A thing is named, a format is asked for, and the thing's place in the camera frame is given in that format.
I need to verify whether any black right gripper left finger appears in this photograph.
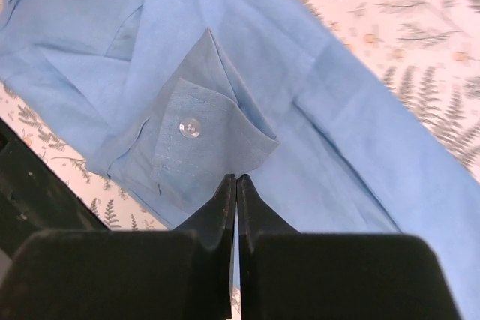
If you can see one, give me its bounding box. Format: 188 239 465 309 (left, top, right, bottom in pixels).
1 175 236 319

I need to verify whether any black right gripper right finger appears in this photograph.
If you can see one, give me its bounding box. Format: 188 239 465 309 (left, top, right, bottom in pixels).
236 175 460 319

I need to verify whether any light blue long sleeve shirt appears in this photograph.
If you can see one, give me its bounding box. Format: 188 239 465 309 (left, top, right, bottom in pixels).
1 0 479 319

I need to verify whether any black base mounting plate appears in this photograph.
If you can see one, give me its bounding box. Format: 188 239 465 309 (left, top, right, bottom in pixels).
0 122 107 256

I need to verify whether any floral patterned table mat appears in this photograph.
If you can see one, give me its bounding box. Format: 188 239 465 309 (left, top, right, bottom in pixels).
1 0 479 230

